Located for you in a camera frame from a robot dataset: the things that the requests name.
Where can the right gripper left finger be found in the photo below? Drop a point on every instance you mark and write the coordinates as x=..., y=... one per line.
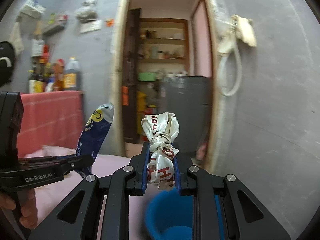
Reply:
x=98, y=206

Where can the red plaid cloth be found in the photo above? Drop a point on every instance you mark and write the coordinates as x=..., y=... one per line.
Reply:
x=50, y=119

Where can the grey washing machine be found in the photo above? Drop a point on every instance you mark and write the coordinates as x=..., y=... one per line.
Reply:
x=189, y=98

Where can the blue snack wrapper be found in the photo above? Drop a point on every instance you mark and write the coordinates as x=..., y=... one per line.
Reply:
x=95, y=131

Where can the white utensil holder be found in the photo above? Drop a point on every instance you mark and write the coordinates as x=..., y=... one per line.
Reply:
x=37, y=47

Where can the dark vinegar bottle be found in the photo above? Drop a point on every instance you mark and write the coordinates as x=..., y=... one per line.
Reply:
x=32, y=80

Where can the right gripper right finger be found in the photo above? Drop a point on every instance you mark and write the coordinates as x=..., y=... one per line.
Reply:
x=223, y=207

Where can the wall spice rack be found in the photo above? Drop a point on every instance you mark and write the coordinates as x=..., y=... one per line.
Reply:
x=51, y=29

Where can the wooden shelf unit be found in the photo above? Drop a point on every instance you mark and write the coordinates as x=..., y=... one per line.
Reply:
x=164, y=47

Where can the white rubber gloves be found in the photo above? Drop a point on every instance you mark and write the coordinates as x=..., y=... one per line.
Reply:
x=239, y=28

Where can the white wall socket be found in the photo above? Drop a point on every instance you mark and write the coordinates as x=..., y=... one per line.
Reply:
x=91, y=26

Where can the black wok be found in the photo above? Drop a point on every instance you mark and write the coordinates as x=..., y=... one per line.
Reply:
x=7, y=62

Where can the wooden door frame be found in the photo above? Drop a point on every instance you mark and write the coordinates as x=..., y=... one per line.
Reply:
x=116, y=68

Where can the orange sauce bottle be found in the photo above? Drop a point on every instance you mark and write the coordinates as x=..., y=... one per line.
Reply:
x=59, y=75

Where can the blue plastic bucket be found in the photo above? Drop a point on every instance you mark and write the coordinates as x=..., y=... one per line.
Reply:
x=169, y=216

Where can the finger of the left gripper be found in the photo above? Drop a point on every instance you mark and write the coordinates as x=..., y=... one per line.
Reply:
x=82, y=164

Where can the large oil jug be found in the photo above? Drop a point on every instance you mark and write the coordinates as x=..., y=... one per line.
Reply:
x=72, y=75

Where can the white wall basket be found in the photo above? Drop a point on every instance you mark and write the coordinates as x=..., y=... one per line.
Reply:
x=32, y=9

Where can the hanging grey towel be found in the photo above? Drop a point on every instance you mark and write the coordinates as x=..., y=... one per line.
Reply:
x=15, y=39

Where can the white red ribbon wrapper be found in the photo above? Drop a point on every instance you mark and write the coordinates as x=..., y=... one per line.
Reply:
x=161, y=131

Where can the green box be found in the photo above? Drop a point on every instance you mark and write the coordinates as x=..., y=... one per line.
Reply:
x=147, y=76

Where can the person's left hand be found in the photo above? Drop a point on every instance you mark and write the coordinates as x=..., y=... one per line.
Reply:
x=29, y=211

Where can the hanging plastic bag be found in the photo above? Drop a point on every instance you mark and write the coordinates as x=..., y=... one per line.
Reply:
x=87, y=12

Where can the pink floral table cloth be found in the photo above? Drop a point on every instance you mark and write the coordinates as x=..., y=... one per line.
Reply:
x=49, y=196

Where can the dark soy sauce bottle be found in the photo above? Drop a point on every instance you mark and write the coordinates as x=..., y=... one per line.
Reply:
x=40, y=82

